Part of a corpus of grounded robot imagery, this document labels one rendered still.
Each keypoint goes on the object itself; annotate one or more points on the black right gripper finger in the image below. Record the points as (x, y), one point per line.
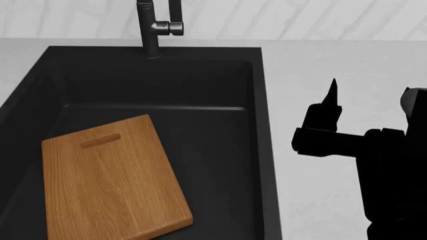
(325, 115)
(415, 110)

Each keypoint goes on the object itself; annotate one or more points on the black kitchen sink basin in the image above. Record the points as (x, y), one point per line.
(207, 150)

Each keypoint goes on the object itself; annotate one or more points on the black kitchen faucet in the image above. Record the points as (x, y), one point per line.
(149, 37)

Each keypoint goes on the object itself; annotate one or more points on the wooden cutting board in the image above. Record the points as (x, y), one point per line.
(113, 185)

